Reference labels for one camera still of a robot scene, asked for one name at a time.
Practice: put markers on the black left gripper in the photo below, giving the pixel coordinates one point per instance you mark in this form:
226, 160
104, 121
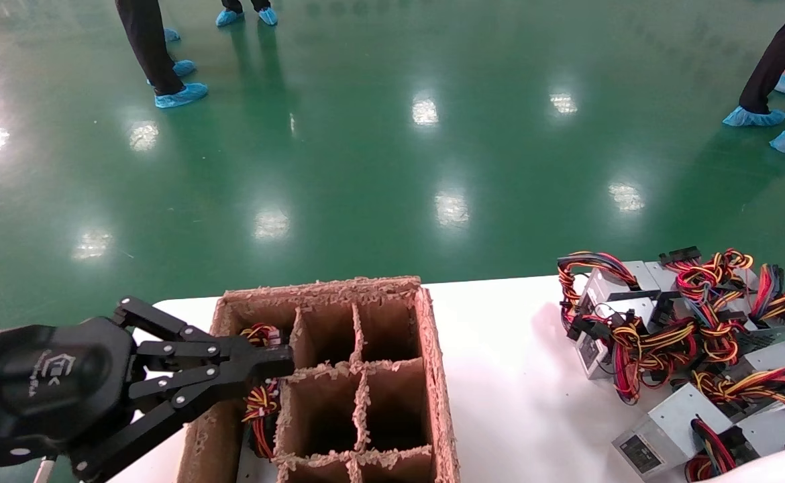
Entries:
43, 389

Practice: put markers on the brown cardboard divider box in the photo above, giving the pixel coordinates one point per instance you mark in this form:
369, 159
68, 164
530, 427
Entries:
392, 329

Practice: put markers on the person in black trousers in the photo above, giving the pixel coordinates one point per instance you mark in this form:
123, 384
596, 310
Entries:
151, 40
231, 5

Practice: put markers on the silver power supply with label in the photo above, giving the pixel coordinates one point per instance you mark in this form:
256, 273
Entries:
590, 355
674, 422

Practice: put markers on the person grey shirt black trousers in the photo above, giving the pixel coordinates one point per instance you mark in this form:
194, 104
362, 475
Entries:
781, 47

